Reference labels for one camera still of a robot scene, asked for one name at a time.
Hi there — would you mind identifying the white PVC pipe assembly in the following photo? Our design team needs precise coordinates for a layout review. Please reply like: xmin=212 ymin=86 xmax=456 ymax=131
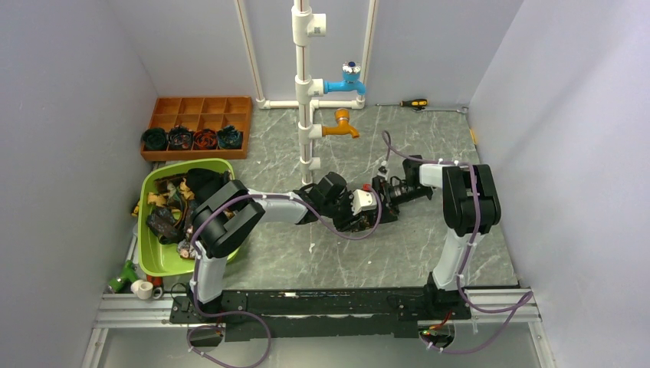
xmin=235 ymin=1 xmax=379 ymax=185

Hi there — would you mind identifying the green plastic faucet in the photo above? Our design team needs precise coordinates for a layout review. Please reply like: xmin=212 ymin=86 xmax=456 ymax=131
xmin=107 ymin=260 xmax=139 ymax=294

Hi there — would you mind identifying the yellow black tool handle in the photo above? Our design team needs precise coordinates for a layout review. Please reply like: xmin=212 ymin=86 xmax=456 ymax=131
xmin=131 ymin=200 xmax=141 ymax=218

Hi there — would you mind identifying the teal black rolled tie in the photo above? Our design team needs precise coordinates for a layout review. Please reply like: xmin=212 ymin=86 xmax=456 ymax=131
xmin=216 ymin=125 xmax=243 ymax=150

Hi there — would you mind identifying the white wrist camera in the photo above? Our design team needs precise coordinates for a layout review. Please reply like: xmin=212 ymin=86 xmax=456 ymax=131
xmin=351 ymin=189 xmax=377 ymax=215
xmin=377 ymin=161 xmax=389 ymax=178

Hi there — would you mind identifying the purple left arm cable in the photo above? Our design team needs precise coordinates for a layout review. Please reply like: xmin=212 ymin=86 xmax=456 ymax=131
xmin=185 ymin=185 xmax=384 ymax=368

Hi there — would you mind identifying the orange plastic faucet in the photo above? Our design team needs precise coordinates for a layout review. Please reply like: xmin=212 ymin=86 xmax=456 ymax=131
xmin=322 ymin=108 xmax=360 ymax=139

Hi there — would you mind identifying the brown floral tie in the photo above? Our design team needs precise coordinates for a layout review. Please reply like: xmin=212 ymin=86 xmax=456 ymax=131
xmin=356 ymin=215 xmax=376 ymax=232

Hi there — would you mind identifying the pile of floral ties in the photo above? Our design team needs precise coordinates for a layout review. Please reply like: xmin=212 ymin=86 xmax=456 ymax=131
xmin=146 ymin=168 xmax=233 ymax=260

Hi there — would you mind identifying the dark green rolled tie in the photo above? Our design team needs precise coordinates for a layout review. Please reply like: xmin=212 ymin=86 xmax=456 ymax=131
xmin=141 ymin=127 xmax=168 ymax=151

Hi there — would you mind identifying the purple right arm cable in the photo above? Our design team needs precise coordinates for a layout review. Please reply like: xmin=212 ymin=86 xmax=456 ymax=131
xmin=380 ymin=130 xmax=534 ymax=356

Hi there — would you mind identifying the red black rolled tie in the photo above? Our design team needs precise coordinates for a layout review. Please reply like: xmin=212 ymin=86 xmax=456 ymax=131
xmin=193 ymin=128 xmax=218 ymax=150

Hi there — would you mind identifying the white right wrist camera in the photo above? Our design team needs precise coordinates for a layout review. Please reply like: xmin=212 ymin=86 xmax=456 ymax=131
xmin=377 ymin=161 xmax=389 ymax=178

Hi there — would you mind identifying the aluminium frame rail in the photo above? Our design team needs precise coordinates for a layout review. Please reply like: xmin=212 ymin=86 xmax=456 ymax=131
xmin=94 ymin=288 xmax=542 ymax=329

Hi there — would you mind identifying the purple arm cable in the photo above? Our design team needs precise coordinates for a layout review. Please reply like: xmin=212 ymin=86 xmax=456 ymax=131
xmin=185 ymin=185 xmax=384 ymax=368
xmin=380 ymin=130 xmax=534 ymax=356

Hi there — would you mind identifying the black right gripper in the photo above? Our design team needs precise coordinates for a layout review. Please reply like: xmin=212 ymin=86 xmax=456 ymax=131
xmin=363 ymin=176 xmax=431 ymax=225

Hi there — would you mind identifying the silver wrench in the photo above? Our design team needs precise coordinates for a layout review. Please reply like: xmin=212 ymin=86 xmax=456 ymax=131
xmin=414 ymin=106 xmax=469 ymax=114

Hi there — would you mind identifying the orange wooden compartment tray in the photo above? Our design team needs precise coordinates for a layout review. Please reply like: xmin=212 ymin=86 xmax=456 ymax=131
xmin=141 ymin=96 xmax=252 ymax=162

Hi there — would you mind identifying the green plastic basin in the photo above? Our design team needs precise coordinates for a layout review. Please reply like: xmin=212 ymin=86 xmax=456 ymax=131
xmin=137 ymin=158 xmax=235 ymax=277

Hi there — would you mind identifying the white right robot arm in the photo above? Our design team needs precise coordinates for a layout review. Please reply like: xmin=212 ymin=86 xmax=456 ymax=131
xmin=371 ymin=156 xmax=501 ymax=318

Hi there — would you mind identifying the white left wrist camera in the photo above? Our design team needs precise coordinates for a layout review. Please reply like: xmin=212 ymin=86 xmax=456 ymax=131
xmin=351 ymin=189 xmax=377 ymax=215

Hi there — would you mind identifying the yellow black screwdriver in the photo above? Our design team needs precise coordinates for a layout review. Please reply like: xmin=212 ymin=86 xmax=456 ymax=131
xmin=376 ymin=98 xmax=428 ymax=110

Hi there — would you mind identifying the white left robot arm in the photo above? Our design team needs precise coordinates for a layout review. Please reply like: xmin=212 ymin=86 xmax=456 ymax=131
xmin=189 ymin=172 xmax=389 ymax=322

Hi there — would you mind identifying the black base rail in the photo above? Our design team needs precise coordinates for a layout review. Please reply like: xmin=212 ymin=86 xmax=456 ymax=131
xmin=169 ymin=284 xmax=471 ymax=342

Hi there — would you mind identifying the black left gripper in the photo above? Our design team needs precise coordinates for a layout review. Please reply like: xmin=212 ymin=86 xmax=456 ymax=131
xmin=323 ymin=192 xmax=365 ymax=233

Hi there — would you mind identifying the blue plastic faucet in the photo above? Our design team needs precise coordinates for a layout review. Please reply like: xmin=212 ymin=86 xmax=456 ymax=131
xmin=323 ymin=61 xmax=366 ymax=96

